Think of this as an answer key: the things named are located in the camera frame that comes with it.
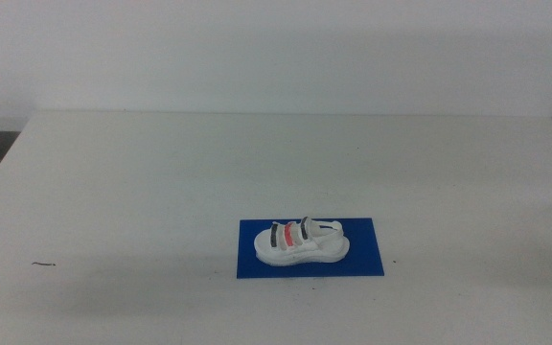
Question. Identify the small dark thread scrap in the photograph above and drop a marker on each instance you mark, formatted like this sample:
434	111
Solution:
43	263

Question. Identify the blue rectangular mat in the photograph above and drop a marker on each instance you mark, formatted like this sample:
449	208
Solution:
363	259

